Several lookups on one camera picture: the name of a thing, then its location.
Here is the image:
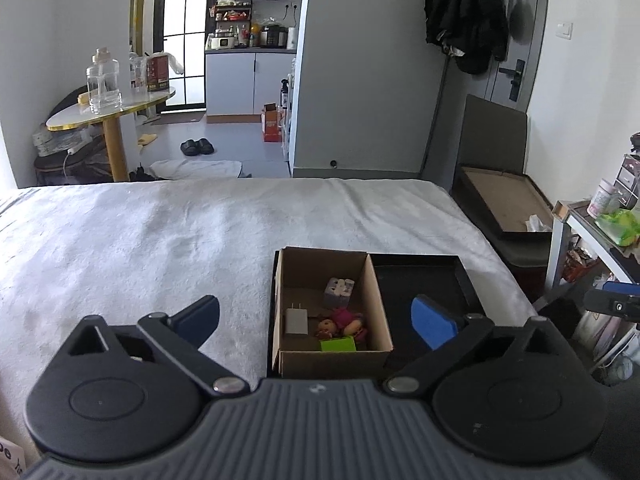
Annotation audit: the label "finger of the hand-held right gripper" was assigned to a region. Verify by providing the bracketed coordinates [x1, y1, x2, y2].
[584, 280, 640, 332]

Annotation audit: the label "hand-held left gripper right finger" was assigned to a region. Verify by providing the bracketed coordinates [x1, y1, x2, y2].
[382, 294, 574, 396]

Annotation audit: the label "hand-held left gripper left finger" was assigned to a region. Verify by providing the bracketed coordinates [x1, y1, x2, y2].
[62, 295, 252, 396]

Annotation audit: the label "black tray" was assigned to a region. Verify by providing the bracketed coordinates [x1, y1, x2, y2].
[267, 252, 487, 379]

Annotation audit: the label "brown cardboard box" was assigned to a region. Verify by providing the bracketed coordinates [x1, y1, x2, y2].
[272, 246, 395, 380]

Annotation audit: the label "pink plush toy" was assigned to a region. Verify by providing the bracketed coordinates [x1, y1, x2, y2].
[330, 307, 369, 345]

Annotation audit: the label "green plastic cube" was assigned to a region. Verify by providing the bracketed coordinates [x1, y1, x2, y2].
[320, 336, 357, 354]

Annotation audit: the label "white charger plug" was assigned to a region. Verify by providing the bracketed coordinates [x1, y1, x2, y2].
[284, 302, 309, 337]

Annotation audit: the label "red plastic crate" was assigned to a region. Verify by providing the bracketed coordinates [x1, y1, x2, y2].
[561, 246, 602, 284]

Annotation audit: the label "white side shelf table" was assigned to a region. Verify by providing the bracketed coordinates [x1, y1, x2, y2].
[544, 199, 640, 313]

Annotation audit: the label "green snack packet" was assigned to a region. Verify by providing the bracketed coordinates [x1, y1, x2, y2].
[595, 208, 640, 247]

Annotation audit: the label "pink white container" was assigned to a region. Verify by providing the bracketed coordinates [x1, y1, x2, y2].
[587, 178, 619, 219]

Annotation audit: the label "small drawer organizer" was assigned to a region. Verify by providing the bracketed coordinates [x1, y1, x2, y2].
[617, 152, 640, 211]

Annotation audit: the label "white floor towel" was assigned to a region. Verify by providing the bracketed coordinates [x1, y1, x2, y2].
[149, 158, 245, 181]

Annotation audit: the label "open cardboard box on floor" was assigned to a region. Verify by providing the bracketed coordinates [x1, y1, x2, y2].
[451, 93, 555, 267]

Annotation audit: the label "dark luggage bags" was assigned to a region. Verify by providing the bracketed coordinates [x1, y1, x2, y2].
[32, 129, 114, 186]

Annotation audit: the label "brown doormat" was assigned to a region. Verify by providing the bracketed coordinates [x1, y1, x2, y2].
[149, 112, 206, 126]

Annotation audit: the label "orange cardboard box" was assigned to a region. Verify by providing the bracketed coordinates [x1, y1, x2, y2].
[262, 103, 286, 143]

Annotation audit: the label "gold-edged round table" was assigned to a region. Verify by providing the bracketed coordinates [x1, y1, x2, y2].
[46, 86, 177, 183]

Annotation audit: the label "white printed paper bag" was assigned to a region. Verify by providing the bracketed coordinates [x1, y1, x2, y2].
[0, 434, 27, 480]

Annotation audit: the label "white kitchen cabinet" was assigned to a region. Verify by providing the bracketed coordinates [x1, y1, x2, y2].
[204, 48, 297, 117]

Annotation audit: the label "black door lock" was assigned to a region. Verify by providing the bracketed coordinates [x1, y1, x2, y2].
[498, 58, 526, 101]

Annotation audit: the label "red box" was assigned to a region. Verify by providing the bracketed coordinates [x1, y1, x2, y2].
[146, 54, 170, 92]

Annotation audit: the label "large glass bottle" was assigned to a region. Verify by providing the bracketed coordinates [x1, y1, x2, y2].
[85, 48, 124, 115]

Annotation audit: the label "small glass bottle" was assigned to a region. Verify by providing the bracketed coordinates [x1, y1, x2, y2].
[128, 52, 149, 93]

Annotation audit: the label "black-framed glass door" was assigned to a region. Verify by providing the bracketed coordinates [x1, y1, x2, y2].
[153, 0, 214, 112]

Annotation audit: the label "black rice cooker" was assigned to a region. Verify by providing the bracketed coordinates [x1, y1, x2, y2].
[259, 25, 287, 50]

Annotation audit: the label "grey entrance door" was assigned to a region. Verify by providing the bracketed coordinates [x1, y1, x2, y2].
[481, 0, 551, 107]

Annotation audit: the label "spice rack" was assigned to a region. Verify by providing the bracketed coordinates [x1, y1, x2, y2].
[213, 3, 251, 49]

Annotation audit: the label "black hanging jacket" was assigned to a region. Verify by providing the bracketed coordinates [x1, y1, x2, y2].
[423, 0, 510, 75]

